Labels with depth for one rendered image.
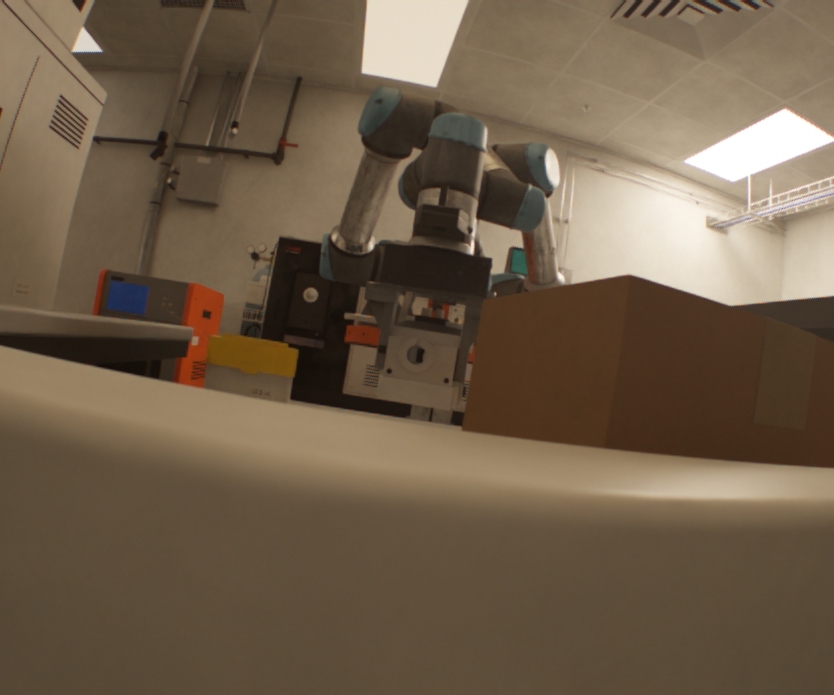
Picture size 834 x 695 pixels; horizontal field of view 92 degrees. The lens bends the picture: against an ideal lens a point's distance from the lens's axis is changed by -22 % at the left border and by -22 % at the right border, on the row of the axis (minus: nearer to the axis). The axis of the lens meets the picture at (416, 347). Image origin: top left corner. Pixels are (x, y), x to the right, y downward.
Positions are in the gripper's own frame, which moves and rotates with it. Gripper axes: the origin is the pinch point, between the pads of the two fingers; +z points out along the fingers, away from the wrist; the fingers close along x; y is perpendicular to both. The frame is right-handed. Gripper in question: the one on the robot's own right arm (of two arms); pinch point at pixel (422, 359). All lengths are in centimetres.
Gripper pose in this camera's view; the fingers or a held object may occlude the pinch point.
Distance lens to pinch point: 63.2
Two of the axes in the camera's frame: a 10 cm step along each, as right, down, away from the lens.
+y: 0.8, 0.3, 10.0
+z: -1.6, 9.9, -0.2
